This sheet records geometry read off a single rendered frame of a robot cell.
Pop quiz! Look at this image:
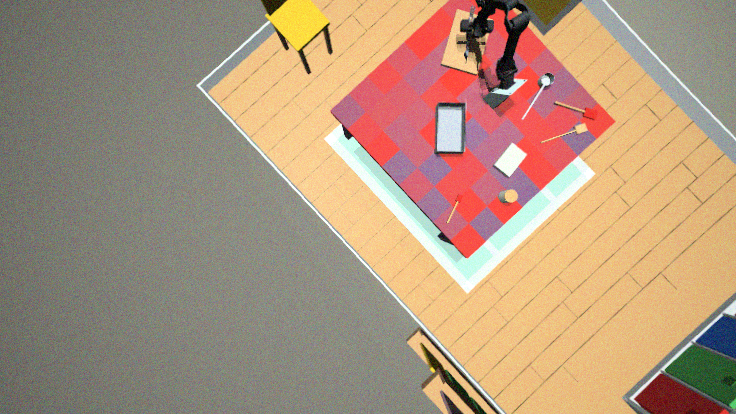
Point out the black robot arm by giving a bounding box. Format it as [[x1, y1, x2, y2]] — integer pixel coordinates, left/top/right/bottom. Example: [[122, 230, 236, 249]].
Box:
[[472, 0, 531, 90]]

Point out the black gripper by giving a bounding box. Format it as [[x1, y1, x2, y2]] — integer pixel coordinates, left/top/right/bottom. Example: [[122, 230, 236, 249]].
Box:
[[460, 11, 494, 38]]

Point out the white cylinder with tan lid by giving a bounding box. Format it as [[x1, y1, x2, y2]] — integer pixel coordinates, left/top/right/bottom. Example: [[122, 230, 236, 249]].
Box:
[[498, 190, 518, 203]]

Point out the grey saucepan with long handle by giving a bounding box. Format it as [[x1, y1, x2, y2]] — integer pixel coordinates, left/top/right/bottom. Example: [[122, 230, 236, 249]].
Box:
[[522, 73, 554, 120]]

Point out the light wooden board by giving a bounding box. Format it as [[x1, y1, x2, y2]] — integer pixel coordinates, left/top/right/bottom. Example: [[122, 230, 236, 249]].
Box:
[[441, 9, 489, 76]]

